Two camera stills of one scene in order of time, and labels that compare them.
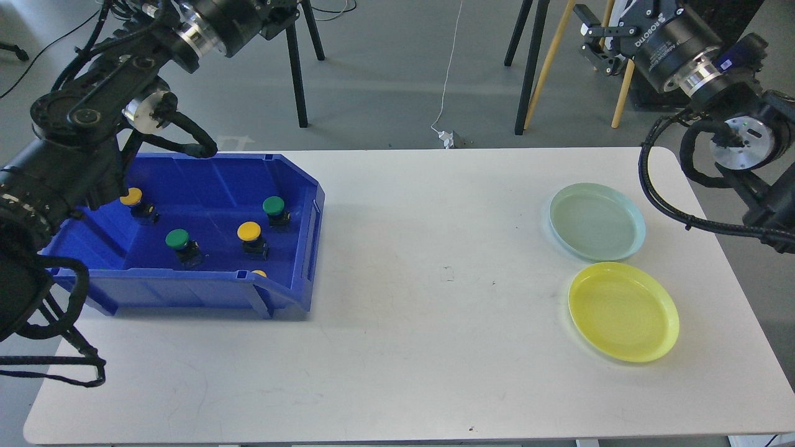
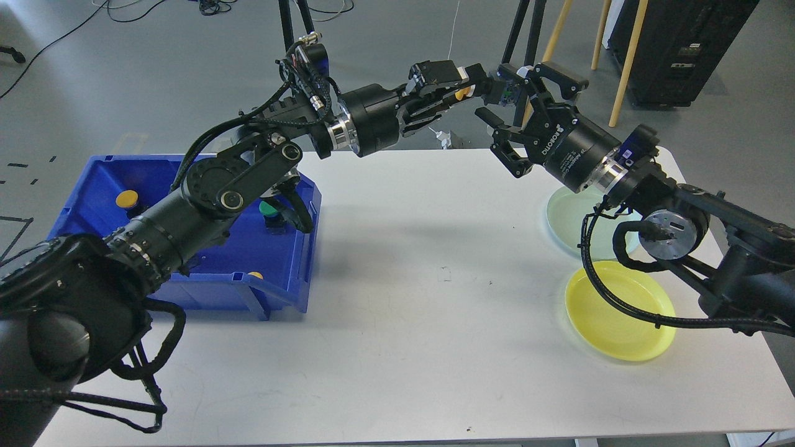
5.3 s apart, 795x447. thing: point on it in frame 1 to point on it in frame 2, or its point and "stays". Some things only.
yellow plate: (626, 310) stays
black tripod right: (532, 57) stays
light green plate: (597, 222) stays
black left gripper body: (233, 23) to (374, 108)
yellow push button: (253, 245) to (459, 94)
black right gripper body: (663, 36) to (577, 151)
